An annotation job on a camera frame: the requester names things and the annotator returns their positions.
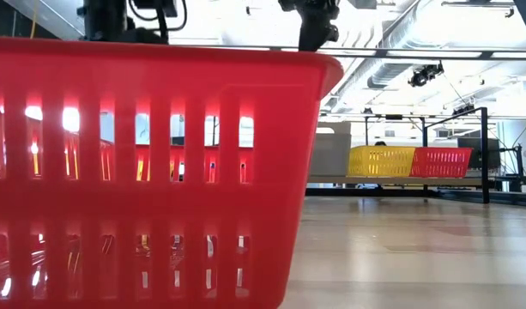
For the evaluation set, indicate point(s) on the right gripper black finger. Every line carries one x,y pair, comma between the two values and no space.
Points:
314,32

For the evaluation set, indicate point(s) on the white plastic basket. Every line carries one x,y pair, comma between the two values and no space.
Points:
331,156

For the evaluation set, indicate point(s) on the yellow slotted plastic basket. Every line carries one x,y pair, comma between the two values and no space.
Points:
380,162
35,164
140,170

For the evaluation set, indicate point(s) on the red slotted plastic basket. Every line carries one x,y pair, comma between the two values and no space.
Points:
159,73
440,163

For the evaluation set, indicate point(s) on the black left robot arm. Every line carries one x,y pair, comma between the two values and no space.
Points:
104,21

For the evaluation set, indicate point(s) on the person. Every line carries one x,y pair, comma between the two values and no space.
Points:
379,143

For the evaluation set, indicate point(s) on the black ceiling-hung device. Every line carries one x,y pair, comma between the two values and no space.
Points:
463,109

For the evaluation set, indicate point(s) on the dark gray monitor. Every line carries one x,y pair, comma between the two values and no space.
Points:
495,152

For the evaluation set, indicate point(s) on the black background robot stand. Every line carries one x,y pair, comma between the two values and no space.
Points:
519,165

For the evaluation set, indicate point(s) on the gray ceiling air duct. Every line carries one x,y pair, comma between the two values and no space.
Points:
374,43
387,76

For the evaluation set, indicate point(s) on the gray horizontal frame bar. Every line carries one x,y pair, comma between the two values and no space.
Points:
417,54

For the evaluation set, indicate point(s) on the black ceiling-hung camera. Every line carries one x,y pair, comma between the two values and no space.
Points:
425,75

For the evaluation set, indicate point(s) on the black aluminium table frame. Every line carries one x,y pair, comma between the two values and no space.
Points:
365,192

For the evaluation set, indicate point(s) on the black frame wooden shelf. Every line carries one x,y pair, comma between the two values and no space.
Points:
485,163

